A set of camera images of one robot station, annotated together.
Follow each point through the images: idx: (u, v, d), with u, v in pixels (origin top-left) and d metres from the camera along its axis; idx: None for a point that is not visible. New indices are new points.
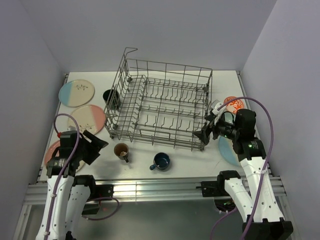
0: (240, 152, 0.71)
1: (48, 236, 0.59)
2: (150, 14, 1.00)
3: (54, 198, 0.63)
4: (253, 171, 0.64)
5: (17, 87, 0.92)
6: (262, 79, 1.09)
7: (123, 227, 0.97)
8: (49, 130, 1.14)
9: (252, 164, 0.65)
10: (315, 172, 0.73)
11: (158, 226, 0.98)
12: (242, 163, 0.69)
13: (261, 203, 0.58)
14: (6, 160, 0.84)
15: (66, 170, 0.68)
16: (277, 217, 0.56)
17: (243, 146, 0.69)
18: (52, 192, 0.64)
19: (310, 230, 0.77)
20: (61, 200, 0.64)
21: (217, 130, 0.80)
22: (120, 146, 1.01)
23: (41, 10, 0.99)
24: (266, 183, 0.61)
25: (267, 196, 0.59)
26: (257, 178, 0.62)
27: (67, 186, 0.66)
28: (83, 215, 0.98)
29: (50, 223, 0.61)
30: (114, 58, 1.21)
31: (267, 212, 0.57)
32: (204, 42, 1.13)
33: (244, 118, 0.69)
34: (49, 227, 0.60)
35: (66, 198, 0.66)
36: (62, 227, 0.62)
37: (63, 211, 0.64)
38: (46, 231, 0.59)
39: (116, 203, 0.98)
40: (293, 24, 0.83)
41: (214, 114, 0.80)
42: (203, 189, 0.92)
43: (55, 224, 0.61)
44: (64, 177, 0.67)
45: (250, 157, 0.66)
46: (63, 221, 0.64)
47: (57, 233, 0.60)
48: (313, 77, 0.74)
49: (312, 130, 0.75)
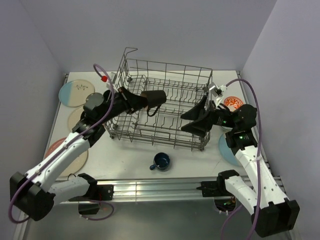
0: (233, 146, 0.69)
1: (36, 176, 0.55)
2: (150, 13, 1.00)
3: (63, 148, 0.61)
4: (248, 158, 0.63)
5: (18, 87, 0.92)
6: (261, 79, 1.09)
7: (122, 227, 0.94)
8: (49, 131, 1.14)
9: (246, 152, 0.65)
10: (315, 171, 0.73)
11: (158, 226, 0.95)
12: (236, 155, 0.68)
13: (263, 188, 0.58)
14: (7, 161, 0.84)
15: (89, 134, 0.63)
16: (281, 198, 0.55)
17: (236, 140, 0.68)
18: (66, 143, 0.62)
19: (311, 231, 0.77)
20: (67, 155, 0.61)
21: (216, 117, 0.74)
22: (146, 93, 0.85)
23: (41, 11, 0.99)
24: (263, 167, 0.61)
25: (266, 180, 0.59)
26: (254, 164, 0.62)
27: (79, 147, 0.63)
28: (83, 215, 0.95)
29: (46, 166, 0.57)
30: (114, 58, 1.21)
31: (271, 195, 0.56)
32: (204, 42, 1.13)
33: (244, 122, 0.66)
34: (43, 169, 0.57)
35: (73, 155, 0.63)
36: (51, 178, 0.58)
37: (61, 166, 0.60)
38: (38, 171, 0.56)
39: (111, 208, 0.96)
40: (293, 24, 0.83)
41: (220, 92, 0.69)
42: (203, 189, 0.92)
43: (49, 171, 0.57)
44: (83, 139, 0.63)
45: (243, 147, 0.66)
46: (55, 175, 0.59)
47: (44, 180, 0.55)
48: (314, 76, 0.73)
49: (312, 130, 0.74)
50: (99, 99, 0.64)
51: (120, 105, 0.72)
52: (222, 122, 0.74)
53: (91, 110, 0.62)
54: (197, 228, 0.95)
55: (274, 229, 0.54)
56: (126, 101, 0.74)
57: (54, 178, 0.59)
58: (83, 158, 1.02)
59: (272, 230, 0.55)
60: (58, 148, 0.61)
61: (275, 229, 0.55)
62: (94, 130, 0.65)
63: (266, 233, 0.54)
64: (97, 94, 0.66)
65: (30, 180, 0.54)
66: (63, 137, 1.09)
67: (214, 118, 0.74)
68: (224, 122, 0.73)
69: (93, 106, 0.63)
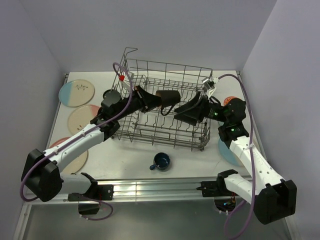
0: (226, 139, 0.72)
1: (54, 155, 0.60)
2: (150, 14, 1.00)
3: (81, 135, 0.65)
4: (242, 147, 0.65)
5: (18, 87, 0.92)
6: (261, 79, 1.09)
7: (123, 227, 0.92)
8: (48, 131, 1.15)
9: (239, 142, 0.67)
10: (315, 171, 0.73)
11: (158, 226, 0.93)
12: (231, 148, 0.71)
13: (259, 172, 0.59)
14: (7, 161, 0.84)
15: (105, 127, 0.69)
16: (278, 179, 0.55)
17: (228, 133, 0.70)
18: (85, 130, 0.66)
19: (312, 230, 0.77)
20: (83, 142, 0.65)
21: (208, 109, 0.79)
22: (160, 92, 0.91)
23: (41, 11, 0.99)
24: (256, 154, 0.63)
25: (261, 166, 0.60)
26: (247, 152, 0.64)
27: (95, 137, 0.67)
28: (83, 215, 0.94)
29: (63, 148, 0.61)
30: (114, 58, 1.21)
31: (267, 177, 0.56)
32: (204, 42, 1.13)
33: (236, 116, 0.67)
34: (60, 150, 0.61)
35: (88, 144, 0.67)
36: (65, 161, 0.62)
37: (76, 152, 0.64)
38: (56, 151, 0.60)
39: (110, 208, 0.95)
40: (293, 24, 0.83)
41: (212, 84, 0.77)
42: (203, 189, 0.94)
43: (65, 153, 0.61)
44: (100, 131, 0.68)
45: (236, 138, 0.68)
46: (68, 158, 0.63)
47: (60, 161, 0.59)
48: (314, 77, 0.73)
49: (312, 130, 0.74)
50: (116, 98, 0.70)
51: (135, 103, 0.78)
52: (214, 114, 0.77)
53: (108, 106, 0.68)
54: (198, 228, 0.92)
55: (276, 214, 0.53)
56: (141, 99, 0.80)
57: (67, 162, 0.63)
58: (83, 158, 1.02)
59: (275, 216, 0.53)
60: (77, 134, 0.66)
61: (278, 214, 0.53)
62: (110, 125, 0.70)
63: (269, 219, 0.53)
64: (116, 92, 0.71)
65: (47, 157, 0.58)
66: (63, 137, 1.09)
67: (206, 110, 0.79)
68: (215, 114, 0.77)
69: (110, 103, 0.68)
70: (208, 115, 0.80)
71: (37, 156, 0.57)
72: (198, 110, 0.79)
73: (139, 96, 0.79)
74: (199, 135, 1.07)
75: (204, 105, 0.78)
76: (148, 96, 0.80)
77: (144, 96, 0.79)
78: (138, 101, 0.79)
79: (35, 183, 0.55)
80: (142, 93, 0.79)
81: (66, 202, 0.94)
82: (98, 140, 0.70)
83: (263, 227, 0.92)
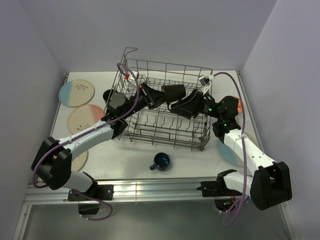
0: (220, 135, 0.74)
1: (67, 143, 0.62)
2: (150, 14, 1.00)
3: (93, 129, 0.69)
4: (234, 138, 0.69)
5: (18, 87, 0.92)
6: (261, 79, 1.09)
7: (123, 227, 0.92)
8: (49, 131, 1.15)
9: (231, 134, 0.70)
10: (315, 171, 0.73)
11: (158, 226, 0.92)
12: (225, 141, 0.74)
13: (252, 157, 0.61)
14: (7, 160, 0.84)
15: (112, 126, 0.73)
16: (269, 162, 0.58)
17: (221, 128, 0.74)
18: (96, 125, 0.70)
19: (313, 230, 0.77)
20: (95, 136, 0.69)
21: (202, 105, 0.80)
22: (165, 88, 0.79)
23: (41, 11, 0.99)
24: (248, 142, 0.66)
25: (253, 151, 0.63)
26: (239, 141, 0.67)
27: (106, 133, 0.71)
28: (83, 215, 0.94)
29: (77, 138, 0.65)
30: (114, 58, 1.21)
31: (259, 161, 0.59)
32: (204, 42, 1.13)
33: (227, 112, 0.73)
34: (73, 140, 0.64)
35: (99, 138, 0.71)
36: (77, 150, 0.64)
37: (87, 143, 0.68)
38: (70, 139, 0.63)
39: (110, 208, 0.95)
40: (293, 24, 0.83)
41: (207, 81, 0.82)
42: (203, 189, 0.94)
43: (78, 143, 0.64)
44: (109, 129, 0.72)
45: (228, 131, 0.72)
46: (80, 149, 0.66)
47: (74, 149, 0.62)
48: (314, 76, 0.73)
49: (312, 129, 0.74)
50: (122, 99, 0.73)
51: (141, 100, 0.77)
52: (208, 110, 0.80)
53: (114, 108, 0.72)
54: (198, 228, 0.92)
55: (273, 198, 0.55)
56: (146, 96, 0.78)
57: (77, 153, 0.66)
58: (83, 158, 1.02)
59: (272, 201, 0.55)
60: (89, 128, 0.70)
61: (275, 198, 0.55)
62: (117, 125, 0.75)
63: (266, 203, 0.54)
64: (120, 94, 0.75)
65: (61, 145, 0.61)
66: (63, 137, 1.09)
67: (200, 106, 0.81)
68: (209, 110, 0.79)
69: (116, 106, 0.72)
70: (203, 111, 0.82)
71: (52, 144, 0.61)
72: (193, 104, 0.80)
73: (144, 94, 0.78)
74: (199, 135, 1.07)
75: (199, 100, 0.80)
76: (154, 92, 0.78)
77: (148, 92, 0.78)
78: (143, 99, 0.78)
79: (46, 170, 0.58)
80: (147, 90, 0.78)
81: (66, 202, 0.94)
82: (106, 137, 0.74)
83: (264, 228, 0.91)
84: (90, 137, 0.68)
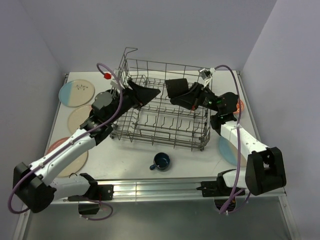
0: (216, 128, 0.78)
1: (40, 169, 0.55)
2: (150, 14, 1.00)
3: (70, 144, 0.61)
4: (230, 128, 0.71)
5: (18, 87, 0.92)
6: (261, 79, 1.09)
7: (123, 227, 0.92)
8: (49, 131, 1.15)
9: (227, 125, 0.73)
10: (314, 171, 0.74)
11: (158, 226, 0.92)
12: (222, 133, 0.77)
13: (246, 144, 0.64)
14: (7, 161, 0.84)
15: (96, 132, 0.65)
16: (263, 147, 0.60)
17: (218, 121, 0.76)
18: (73, 138, 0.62)
19: (313, 230, 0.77)
20: (73, 151, 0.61)
21: (202, 98, 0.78)
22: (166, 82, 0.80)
23: (41, 11, 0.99)
24: (243, 131, 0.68)
25: (248, 139, 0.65)
26: (234, 131, 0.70)
27: (86, 144, 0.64)
28: (83, 215, 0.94)
29: (50, 160, 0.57)
30: (114, 58, 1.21)
31: (253, 147, 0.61)
32: (204, 42, 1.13)
33: (226, 108, 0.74)
34: (46, 163, 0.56)
35: (79, 151, 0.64)
36: (55, 171, 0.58)
37: (66, 161, 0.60)
38: (42, 164, 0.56)
39: (110, 208, 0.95)
40: (294, 24, 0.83)
41: (208, 73, 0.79)
42: (203, 189, 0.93)
43: (52, 165, 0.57)
44: (90, 137, 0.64)
45: (224, 123, 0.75)
46: (59, 168, 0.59)
47: (46, 174, 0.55)
48: (313, 77, 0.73)
49: (311, 130, 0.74)
50: (108, 100, 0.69)
51: (127, 101, 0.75)
52: (208, 103, 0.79)
53: (99, 108, 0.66)
54: (198, 228, 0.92)
55: (267, 183, 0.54)
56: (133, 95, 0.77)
57: (56, 173, 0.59)
58: (83, 158, 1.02)
59: (266, 187, 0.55)
60: (64, 142, 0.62)
61: (269, 183, 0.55)
62: (102, 129, 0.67)
63: (260, 189, 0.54)
64: (107, 94, 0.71)
65: (32, 172, 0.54)
66: (63, 137, 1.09)
67: (201, 98, 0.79)
68: (209, 103, 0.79)
69: (101, 106, 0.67)
70: (202, 104, 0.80)
71: (22, 171, 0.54)
72: (193, 96, 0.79)
73: (130, 93, 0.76)
74: (199, 135, 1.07)
75: (199, 92, 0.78)
76: (140, 91, 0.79)
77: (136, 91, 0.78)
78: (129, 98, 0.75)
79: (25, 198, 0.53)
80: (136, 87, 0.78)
81: (66, 202, 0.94)
82: (89, 147, 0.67)
83: (264, 228, 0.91)
84: (67, 153, 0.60)
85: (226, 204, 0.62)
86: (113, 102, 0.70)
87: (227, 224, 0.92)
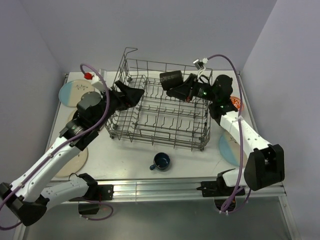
0: (216, 117, 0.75)
1: (20, 189, 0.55)
2: (150, 14, 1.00)
3: (48, 158, 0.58)
4: (231, 120, 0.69)
5: (18, 87, 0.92)
6: (261, 79, 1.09)
7: (123, 227, 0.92)
8: (49, 131, 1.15)
9: (228, 116, 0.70)
10: (314, 171, 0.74)
11: (158, 226, 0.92)
12: (222, 124, 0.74)
13: (247, 139, 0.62)
14: (7, 161, 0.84)
15: (77, 140, 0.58)
16: (265, 144, 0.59)
17: (218, 111, 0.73)
18: (51, 151, 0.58)
19: (313, 231, 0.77)
20: (52, 165, 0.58)
21: (197, 88, 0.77)
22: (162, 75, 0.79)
23: (41, 11, 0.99)
24: (245, 125, 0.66)
25: (249, 134, 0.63)
26: (236, 124, 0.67)
27: (66, 155, 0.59)
28: (83, 215, 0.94)
29: (29, 178, 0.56)
30: (114, 58, 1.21)
31: (255, 143, 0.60)
32: (204, 42, 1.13)
33: (222, 90, 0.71)
34: (26, 181, 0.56)
35: (62, 162, 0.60)
36: (37, 188, 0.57)
37: (47, 176, 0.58)
38: (21, 184, 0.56)
39: (110, 208, 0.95)
40: (294, 24, 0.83)
41: (201, 64, 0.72)
42: (203, 189, 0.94)
43: (32, 183, 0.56)
44: (70, 146, 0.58)
45: (225, 114, 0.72)
46: (42, 184, 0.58)
47: (27, 193, 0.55)
48: (314, 77, 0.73)
49: (311, 130, 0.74)
50: (94, 100, 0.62)
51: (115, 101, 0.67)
52: (203, 94, 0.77)
53: (85, 108, 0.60)
54: (198, 228, 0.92)
55: (266, 179, 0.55)
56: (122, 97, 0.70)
57: (40, 188, 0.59)
58: (83, 158, 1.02)
59: (265, 183, 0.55)
60: (44, 155, 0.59)
61: (268, 179, 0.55)
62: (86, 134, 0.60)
63: (260, 185, 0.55)
64: (95, 93, 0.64)
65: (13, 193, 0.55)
66: None
67: (195, 89, 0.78)
68: (204, 94, 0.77)
69: (87, 106, 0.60)
70: (197, 95, 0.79)
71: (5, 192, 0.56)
72: (187, 87, 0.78)
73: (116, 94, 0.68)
74: (199, 135, 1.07)
75: (193, 83, 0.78)
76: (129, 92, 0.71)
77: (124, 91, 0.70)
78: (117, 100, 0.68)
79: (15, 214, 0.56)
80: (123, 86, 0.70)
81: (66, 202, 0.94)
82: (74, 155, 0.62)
83: (264, 228, 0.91)
84: (47, 168, 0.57)
85: (228, 203, 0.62)
86: (102, 102, 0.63)
87: (227, 224, 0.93)
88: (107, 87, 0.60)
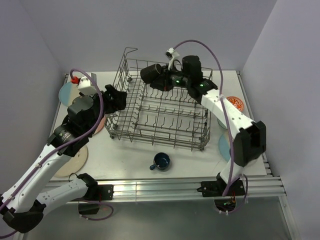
0: (197, 96, 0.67)
1: (11, 201, 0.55)
2: (149, 14, 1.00)
3: (37, 169, 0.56)
4: (213, 100, 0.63)
5: (18, 87, 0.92)
6: (261, 78, 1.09)
7: (123, 227, 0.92)
8: (48, 131, 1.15)
9: (208, 95, 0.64)
10: (315, 171, 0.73)
11: (158, 226, 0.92)
12: (203, 104, 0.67)
13: (232, 119, 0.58)
14: (7, 161, 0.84)
15: (65, 148, 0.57)
16: (249, 122, 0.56)
17: (197, 89, 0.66)
18: (39, 161, 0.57)
19: (313, 231, 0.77)
20: (41, 175, 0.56)
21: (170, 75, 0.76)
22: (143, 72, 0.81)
23: (41, 11, 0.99)
24: (227, 103, 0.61)
25: (232, 112, 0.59)
26: (218, 104, 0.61)
27: (56, 163, 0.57)
28: (83, 215, 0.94)
29: (19, 190, 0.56)
30: (114, 58, 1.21)
31: (239, 123, 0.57)
32: (204, 42, 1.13)
33: (191, 64, 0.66)
34: (16, 193, 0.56)
35: (52, 171, 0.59)
36: (29, 198, 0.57)
37: (38, 186, 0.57)
38: (11, 196, 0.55)
39: (110, 208, 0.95)
40: (294, 23, 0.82)
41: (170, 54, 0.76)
42: (203, 189, 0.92)
43: (22, 194, 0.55)
44: (58, 154, 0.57)
45: (205, 92, 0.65)
46: (34, 193, 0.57)
47: (18, 205, 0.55)
48: (314, 76, 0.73)
49: (312, 129, 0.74)
50: (84, 106, 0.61)
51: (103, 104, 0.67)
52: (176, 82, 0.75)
53: (76, 113, 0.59)
54: (198, 228, 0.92)
55: (251, 154, 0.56)
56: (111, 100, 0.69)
57: (33, 197, 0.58)
58: (83, 158, 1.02)
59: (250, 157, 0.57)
60: (32, 166, 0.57)
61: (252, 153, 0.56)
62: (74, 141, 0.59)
63: (245, 160, 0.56)
64: (87, 98, 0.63)
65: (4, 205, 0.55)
66: None
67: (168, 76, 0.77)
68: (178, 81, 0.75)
69: (78, 110, 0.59)
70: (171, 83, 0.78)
71: None
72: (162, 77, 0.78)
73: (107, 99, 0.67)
74: (199, 135, 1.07)
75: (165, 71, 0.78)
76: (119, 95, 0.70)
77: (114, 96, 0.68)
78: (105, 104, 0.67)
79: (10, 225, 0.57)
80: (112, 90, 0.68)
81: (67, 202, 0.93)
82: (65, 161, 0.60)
83: (264, 227, 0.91)
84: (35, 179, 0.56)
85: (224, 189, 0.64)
86: (94, 106, 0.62)
87: (227, 223, 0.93)
88: (99, 91, 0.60)
